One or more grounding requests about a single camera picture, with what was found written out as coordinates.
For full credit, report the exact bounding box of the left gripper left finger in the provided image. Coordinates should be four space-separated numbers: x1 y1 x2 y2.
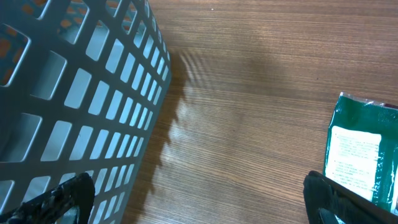
1 172 95 224

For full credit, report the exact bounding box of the green 3M package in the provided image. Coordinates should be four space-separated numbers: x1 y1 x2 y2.
323 92 397 215

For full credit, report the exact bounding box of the grey plastic mesh basket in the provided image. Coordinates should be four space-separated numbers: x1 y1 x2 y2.
1 0 171 223

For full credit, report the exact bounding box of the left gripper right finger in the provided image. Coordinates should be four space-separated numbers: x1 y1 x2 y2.
303 170 397 224

